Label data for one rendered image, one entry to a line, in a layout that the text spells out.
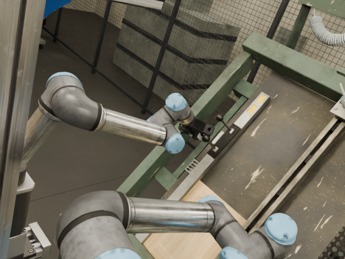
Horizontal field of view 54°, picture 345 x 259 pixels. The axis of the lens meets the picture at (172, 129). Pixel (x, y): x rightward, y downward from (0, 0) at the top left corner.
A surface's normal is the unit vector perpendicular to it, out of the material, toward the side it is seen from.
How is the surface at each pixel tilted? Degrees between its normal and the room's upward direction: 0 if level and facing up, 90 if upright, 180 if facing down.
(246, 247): 27
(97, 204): 8
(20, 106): 90
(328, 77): 53
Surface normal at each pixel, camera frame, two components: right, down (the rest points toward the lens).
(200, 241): -0.36, -0.43
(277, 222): -0.04, -0.70
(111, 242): 0.23, -0.85
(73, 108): 0.07, 0.01
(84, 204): -0.04, -0.91
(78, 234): -0.32, -0.64
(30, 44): 0.65, 0.52
